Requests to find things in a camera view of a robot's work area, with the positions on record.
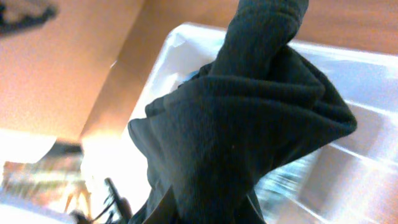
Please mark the black garment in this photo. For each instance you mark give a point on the black garment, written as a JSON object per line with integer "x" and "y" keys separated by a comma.
{"x": 258, "y": 106}

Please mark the clear plastic storage bin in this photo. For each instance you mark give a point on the clear plastic storage bin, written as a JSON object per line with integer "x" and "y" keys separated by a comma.
{"x": 350, "y": 180}

